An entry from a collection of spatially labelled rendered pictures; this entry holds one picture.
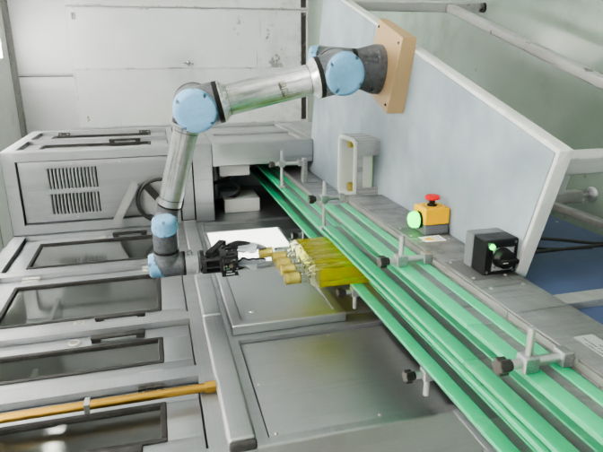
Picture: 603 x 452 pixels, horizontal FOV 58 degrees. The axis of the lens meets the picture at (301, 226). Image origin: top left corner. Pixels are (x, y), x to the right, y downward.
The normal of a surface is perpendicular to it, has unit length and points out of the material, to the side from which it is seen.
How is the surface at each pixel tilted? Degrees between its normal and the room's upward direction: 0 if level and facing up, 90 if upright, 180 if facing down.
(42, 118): 90
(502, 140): 0
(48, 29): 90
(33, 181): 90
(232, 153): 90
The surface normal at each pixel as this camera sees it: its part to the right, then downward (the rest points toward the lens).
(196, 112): 0.07, 0.41
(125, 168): 0.26, 0.29
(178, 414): 0.00, -0.96
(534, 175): -0.97, 0.08
